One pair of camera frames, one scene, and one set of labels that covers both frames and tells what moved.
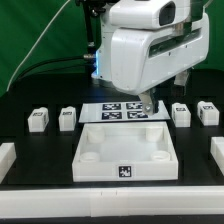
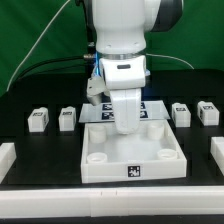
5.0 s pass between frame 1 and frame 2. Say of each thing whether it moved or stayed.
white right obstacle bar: stayed
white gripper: moved
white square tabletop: stayed
